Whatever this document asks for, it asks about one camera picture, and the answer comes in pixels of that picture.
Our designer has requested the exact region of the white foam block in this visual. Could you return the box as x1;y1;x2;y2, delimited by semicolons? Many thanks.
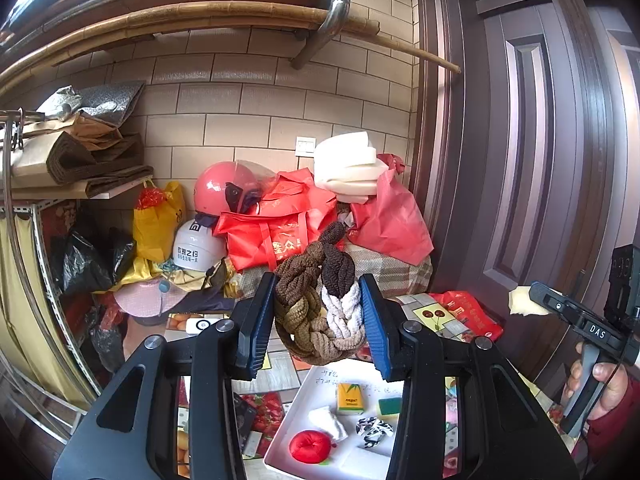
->
330;444;390;479

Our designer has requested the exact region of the yellow shopping bag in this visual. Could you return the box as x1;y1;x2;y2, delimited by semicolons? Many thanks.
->
132;181;186;263

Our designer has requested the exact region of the red tote bag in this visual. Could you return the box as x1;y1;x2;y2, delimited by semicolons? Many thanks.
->
214;168;337;271

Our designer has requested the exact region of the plaid blanket bundle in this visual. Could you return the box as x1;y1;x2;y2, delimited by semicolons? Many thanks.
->
222;242;433;300

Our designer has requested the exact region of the green yellow scrub sponge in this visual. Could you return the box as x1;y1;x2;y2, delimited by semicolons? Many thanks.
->
378;396;402;417

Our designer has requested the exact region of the red paper bag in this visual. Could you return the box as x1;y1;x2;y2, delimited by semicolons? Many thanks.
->
347;154;434;266

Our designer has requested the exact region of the metal rack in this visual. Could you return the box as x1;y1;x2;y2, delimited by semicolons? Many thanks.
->
0;106;151;446

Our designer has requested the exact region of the yellow curtain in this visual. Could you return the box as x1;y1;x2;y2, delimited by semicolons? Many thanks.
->
1;216;94;408

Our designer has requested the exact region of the yellow tissue pack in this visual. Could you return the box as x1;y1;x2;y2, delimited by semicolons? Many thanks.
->
336;382;364;415

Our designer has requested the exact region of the white towel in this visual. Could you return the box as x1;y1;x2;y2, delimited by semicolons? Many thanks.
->
308;405;348;443

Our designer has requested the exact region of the pink helmet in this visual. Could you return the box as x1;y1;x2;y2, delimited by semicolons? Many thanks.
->
193;160;276;217

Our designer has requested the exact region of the white helmet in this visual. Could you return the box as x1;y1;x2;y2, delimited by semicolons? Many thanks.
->
172;219;227;272

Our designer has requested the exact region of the white cardboard tray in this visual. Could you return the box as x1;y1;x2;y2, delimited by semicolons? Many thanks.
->
264;360;404;479

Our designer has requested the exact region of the black smartphone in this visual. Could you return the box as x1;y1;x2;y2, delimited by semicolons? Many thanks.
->
233;393;257;452

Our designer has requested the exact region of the pink sun hat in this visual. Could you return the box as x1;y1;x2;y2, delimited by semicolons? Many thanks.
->
114;278;186;318

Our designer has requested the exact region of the red snack package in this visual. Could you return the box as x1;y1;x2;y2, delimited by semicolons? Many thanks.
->
432;290;503;341

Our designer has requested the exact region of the bamboo pole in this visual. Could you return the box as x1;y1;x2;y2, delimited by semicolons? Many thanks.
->
0;0;462;97

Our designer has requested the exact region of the folded cardboard stack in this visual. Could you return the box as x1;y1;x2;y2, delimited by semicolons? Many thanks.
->
1;80;152;200

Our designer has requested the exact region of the white foam stack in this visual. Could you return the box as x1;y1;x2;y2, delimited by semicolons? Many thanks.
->
314;131;388;204

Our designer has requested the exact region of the black white patterned scrunchie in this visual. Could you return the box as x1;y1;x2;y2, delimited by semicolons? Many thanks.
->
356;416;394;448

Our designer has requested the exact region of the pale yellow sponge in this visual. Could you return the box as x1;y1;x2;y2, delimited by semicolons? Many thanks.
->
508;286;550;316

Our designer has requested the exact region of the black plastic bag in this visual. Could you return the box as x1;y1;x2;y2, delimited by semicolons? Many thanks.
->
61;228;137;296

